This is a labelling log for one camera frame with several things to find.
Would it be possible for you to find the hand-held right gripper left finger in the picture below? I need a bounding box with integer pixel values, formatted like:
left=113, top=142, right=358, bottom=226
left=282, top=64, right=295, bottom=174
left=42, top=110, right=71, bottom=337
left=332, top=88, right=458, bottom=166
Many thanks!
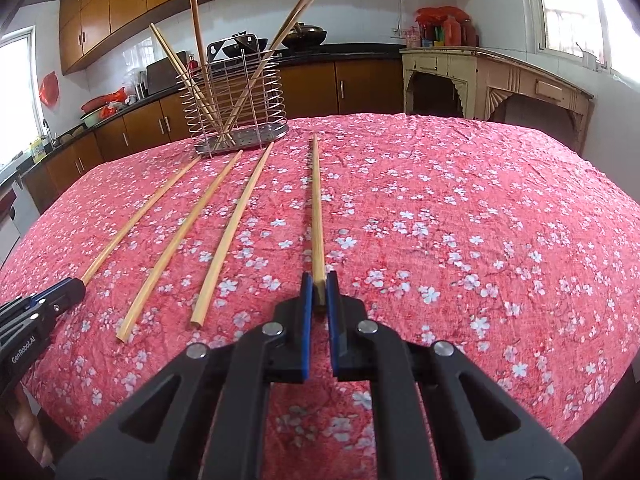
left=54, top=271, right=315, bottom=480

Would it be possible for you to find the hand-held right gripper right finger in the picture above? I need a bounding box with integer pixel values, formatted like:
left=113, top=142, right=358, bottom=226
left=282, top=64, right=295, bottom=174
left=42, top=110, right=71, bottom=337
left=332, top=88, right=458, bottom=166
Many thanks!
left=326, top=270, right=585, bottom=480

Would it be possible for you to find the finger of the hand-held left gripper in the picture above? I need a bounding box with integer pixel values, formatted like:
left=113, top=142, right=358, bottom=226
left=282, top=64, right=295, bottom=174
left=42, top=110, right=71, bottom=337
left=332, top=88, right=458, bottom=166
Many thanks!
left=0, top=281, right=71, bottom=317
left=29, top=279, right=87, bottom=321

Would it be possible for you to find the metal wire utensil holder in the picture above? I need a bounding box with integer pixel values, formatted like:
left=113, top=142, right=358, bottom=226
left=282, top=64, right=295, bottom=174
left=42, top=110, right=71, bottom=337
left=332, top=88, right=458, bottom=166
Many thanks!
left=176, top=32, right=291, bottom=157

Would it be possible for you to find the person's left hand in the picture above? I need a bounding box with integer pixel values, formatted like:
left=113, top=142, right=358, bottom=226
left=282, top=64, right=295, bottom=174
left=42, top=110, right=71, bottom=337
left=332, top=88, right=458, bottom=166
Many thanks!
left=14, top=384, right=55, bottom=470

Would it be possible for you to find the white appliance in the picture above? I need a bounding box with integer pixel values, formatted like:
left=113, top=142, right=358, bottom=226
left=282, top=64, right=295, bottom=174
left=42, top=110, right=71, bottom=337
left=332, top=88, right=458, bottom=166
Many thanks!
left=0, top=180, right=24, bottom=257

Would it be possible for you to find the red floral tablecloth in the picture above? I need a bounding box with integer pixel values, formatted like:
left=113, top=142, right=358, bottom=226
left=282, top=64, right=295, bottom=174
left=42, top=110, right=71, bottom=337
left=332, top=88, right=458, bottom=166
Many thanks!
left=0, top=112, right=640, bottom=480

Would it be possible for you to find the red basin with bags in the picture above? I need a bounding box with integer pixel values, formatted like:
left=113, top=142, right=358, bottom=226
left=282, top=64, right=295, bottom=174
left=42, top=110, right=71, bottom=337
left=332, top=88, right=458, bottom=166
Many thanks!
left=80, top=96, right=122, bottom=129

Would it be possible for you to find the small sliding window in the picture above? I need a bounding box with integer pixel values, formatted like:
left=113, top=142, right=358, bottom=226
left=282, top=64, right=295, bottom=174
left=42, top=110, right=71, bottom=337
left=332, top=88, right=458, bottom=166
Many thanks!
left=0, top=27, right=39, bottom=171

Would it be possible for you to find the hanging red plastic bag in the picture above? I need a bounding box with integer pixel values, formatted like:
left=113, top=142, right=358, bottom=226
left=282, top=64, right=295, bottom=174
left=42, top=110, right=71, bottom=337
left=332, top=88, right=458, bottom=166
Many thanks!
left=40, top=71, right=62, bottom=107

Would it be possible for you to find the white plastic bag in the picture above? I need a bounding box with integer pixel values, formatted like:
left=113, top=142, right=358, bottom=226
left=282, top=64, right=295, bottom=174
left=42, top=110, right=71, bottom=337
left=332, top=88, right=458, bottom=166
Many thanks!
left=122, top=67, right=147, bottom=102

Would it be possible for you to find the dark wooden cutting board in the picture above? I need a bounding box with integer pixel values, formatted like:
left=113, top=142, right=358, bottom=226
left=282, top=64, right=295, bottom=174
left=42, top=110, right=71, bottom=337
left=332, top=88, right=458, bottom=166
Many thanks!
left=146, top=57, right=184, bottom=95

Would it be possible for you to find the black wok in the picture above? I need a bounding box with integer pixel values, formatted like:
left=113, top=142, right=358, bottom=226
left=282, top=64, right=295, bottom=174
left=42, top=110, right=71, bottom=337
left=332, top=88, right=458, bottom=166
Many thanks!
left=220, top=32, right=268, bottom=59

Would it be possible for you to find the black kitchen countertop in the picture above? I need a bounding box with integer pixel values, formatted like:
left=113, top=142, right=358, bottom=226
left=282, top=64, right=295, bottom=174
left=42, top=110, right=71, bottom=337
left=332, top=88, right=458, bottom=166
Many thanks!
left=0, top=42, right=406, bottom=182

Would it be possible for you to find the black pot with lid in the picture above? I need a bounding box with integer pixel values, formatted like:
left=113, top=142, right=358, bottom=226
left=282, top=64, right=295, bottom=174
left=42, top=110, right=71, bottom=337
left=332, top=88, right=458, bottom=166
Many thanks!
left=281, top=22, right=328, bottom=50

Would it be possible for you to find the cream wooden side table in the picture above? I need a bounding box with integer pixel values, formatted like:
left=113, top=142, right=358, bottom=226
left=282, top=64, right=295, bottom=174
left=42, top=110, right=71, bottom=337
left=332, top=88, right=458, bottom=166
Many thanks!
left=400, top=46, right=596, bottom=154

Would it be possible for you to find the orange red thermos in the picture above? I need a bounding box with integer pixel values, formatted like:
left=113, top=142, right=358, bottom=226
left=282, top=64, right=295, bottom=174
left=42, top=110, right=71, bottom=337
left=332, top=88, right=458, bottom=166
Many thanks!
left=442, top=14, right=462, bottom=47

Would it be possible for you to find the crumpled red plastic bag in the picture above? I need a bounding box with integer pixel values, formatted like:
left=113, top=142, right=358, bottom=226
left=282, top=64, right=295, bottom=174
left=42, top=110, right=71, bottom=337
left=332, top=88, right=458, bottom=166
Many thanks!
left=416, top=6, right=466, bottom=26

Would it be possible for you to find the white cup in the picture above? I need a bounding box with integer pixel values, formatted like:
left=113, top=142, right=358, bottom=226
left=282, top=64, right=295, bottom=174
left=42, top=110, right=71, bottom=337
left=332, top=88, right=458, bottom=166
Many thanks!
left=576, top=42, right=599, bottom=69

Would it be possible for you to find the large barred window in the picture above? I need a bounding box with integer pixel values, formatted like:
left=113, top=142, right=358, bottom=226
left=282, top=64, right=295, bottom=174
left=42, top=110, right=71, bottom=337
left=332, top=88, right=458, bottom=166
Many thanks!
left=520, top=0, right=640, bottom=77

